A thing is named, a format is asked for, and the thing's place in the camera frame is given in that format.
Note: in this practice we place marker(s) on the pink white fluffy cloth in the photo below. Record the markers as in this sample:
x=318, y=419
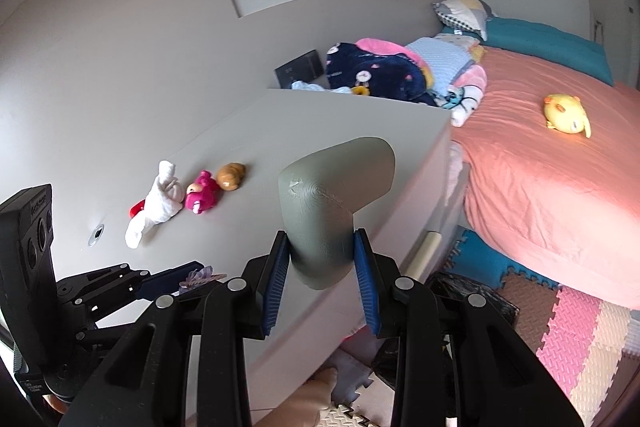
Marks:
x=470, y=94

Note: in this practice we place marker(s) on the patchwork pillow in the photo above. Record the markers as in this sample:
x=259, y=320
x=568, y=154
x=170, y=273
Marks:
x=462, y=14

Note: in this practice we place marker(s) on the black box device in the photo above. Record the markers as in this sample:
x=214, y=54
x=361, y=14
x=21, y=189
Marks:
x=299, y=69

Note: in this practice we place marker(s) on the white blue small cloth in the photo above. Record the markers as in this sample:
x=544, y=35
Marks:
x=315, y=88

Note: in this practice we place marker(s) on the brown round toy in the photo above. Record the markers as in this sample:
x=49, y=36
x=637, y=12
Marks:
x=231, y=177

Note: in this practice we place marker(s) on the pink doll toy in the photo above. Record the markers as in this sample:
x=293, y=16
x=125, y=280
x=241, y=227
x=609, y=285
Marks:
x=202, y=194

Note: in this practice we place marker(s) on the salmon pink bed sheet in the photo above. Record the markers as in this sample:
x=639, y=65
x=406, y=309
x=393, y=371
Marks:
x=540, y=197

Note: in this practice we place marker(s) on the small red toy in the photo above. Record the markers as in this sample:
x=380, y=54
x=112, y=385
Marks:
x=137, y=208

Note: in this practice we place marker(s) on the light blue folded blanket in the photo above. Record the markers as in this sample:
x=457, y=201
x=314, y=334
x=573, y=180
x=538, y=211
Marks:
x=442, y=57

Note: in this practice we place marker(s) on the purple checked cloth flower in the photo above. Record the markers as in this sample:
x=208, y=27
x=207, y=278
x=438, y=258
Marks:
x=200, y=276

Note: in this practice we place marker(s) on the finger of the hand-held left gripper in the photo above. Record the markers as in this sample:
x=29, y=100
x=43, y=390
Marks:
x=165, y=279
x=107, y=334

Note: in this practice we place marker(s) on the person's bare leg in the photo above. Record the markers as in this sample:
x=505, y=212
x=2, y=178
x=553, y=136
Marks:
x=300, y=399

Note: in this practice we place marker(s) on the white plush rabbit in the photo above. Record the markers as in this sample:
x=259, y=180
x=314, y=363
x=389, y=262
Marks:
x=160, y=202

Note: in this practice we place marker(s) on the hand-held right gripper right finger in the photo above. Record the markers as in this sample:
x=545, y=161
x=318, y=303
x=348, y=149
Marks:
x=367, y=292

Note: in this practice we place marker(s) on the yellow plush chick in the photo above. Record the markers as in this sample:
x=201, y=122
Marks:
x=565, y=114

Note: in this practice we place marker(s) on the teal pillow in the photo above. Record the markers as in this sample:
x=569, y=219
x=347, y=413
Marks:
x=545, y=47

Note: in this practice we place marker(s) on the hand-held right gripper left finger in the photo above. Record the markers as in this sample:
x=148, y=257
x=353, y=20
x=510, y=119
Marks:
x=275, y=287

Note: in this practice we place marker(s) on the pink folded blanket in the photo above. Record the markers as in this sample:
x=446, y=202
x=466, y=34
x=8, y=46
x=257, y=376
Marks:
x=385, y=48

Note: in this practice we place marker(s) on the navy printed blanket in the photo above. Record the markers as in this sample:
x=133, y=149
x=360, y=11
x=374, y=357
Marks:
x=380, y=77

